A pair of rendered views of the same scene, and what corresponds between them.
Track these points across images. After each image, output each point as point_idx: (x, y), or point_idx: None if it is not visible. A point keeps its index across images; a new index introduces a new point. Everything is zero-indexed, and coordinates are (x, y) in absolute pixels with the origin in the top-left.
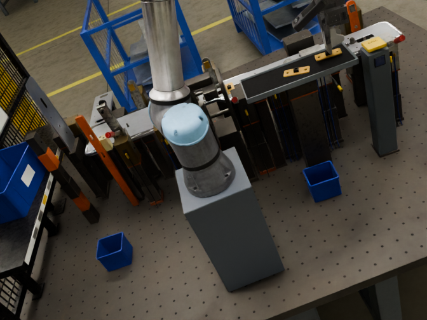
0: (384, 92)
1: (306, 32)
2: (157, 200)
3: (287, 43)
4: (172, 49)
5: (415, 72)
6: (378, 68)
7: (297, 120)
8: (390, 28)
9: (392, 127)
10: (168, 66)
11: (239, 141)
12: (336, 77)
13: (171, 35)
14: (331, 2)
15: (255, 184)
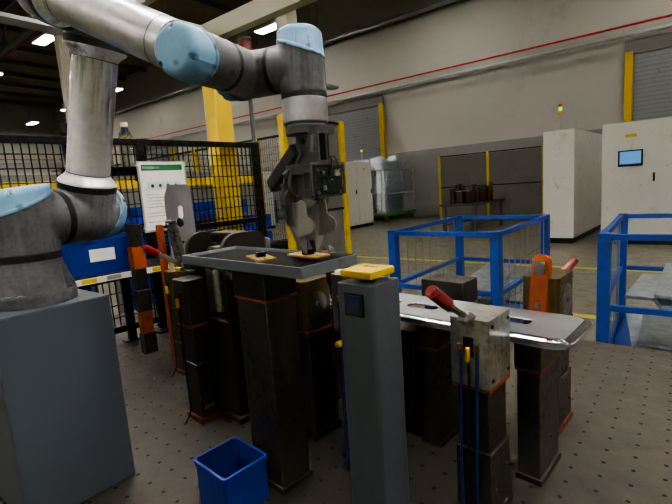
0: (361, 384)
1: (467, 278)
2: (180, 369)
3: (426, 278)
4: (76, 119)
5: (655, 483)
6: (352, 320)
7: (242, 340)
8: (572, 327)
9: (376, 486)
10: (69, 138)
11: (230, 342)
12: (431, 356)
13: (77, 101)
14: (307, 155)
15: (231, 425)
